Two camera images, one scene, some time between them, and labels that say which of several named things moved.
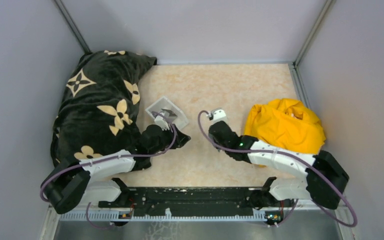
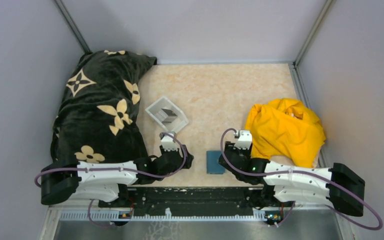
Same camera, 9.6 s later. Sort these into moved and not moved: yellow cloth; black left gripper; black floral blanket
Moved: black left gripper
Not moved: black floral blanket; yellow cloth
